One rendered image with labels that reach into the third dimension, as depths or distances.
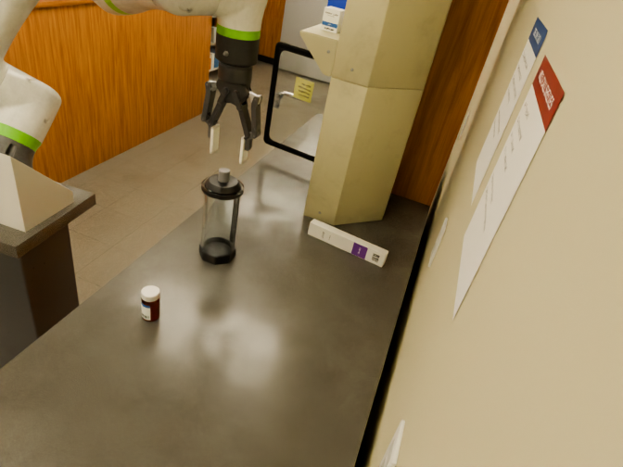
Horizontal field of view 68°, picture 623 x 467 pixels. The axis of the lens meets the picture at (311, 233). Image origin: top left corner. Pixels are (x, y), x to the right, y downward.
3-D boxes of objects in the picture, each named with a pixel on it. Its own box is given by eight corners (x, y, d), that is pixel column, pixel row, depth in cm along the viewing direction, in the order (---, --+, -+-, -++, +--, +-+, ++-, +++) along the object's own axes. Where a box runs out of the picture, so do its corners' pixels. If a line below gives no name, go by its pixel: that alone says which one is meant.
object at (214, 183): (246, 191, 122) (248, 169, 119) (229, 205, 115) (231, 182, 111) (216, 180, 124) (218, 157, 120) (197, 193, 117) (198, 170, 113)
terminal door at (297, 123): (328, 168, 179) (352, 64, 157) (262, 142, 188) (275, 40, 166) (329, 167, 180) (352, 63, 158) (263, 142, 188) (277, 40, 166)
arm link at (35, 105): (-31, 127, 125) (1, 67, 129) (30, 154, 136) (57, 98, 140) (-20, 123, 116) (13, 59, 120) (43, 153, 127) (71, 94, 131)
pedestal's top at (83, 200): (-85, 224, 124) (-90, 211, 122) (8, 177, 150) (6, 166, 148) (18, 258, 120) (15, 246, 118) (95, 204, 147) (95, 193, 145)
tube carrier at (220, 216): (243, 247, 133) (250, 183, 122) (224, 267, 125) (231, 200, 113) (210, 234, 135) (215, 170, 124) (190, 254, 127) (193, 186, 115)
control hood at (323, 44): (359, 58, 157) (366, 27, 151) (330, 77, 131) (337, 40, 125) (327, 50, 159) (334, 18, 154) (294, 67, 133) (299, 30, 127)
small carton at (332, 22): (341, 31, 137) (346, 9, 134) (336, 33, 133) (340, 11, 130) (326, 27, 138) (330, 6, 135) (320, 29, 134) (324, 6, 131)
